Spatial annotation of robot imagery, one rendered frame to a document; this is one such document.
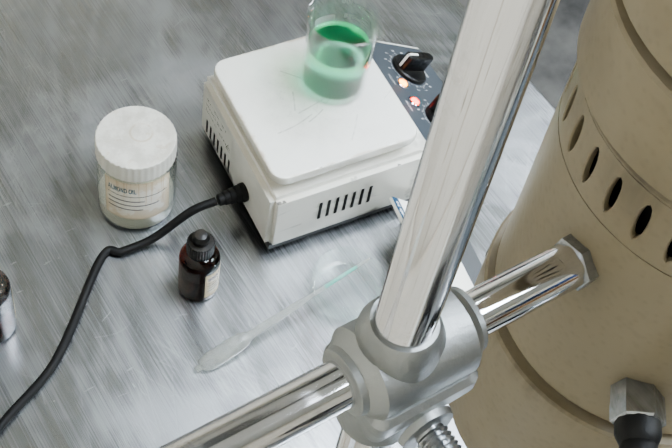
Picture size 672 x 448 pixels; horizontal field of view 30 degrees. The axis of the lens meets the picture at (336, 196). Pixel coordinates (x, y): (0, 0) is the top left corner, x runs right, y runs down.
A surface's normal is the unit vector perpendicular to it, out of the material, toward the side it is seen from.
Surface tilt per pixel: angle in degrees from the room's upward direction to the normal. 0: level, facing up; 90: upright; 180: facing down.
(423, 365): 69
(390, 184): 90
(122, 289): 0
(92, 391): 0
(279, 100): 0
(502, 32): 90
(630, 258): 90
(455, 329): 25
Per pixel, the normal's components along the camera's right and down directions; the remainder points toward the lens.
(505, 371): -0.86, 0.34
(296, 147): 0.12, -0.58
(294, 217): 0.44, 0.76
